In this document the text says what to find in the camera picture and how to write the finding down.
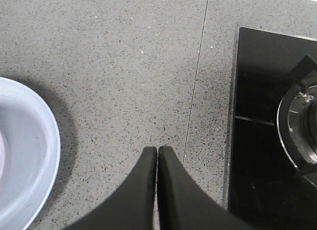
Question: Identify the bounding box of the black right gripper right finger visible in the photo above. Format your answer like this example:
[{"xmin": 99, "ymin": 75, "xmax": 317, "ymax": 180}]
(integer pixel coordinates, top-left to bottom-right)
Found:
[{"xmin": 158, "ymin": 146, "xmax": 252, "ymax": 230}]

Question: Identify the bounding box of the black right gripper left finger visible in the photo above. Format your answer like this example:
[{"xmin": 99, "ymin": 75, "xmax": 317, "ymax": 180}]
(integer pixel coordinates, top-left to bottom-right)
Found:
[{"xmin": 66, "ymin": 147, "xmax": 157, "ymax": 230}]

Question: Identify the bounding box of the light blue round plate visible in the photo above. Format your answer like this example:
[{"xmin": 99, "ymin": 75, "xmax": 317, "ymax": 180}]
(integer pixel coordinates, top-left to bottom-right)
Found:
[{"xmin": 0, "ymin": 78, "xmax": 60, "ymax": 230}]

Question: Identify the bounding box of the black glass gas stove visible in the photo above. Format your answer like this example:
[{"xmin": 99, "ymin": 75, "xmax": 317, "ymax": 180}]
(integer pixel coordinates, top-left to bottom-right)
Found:
[{"xmin": 228, "ymin": 27, "xmax": 317, "ymax": 230}]

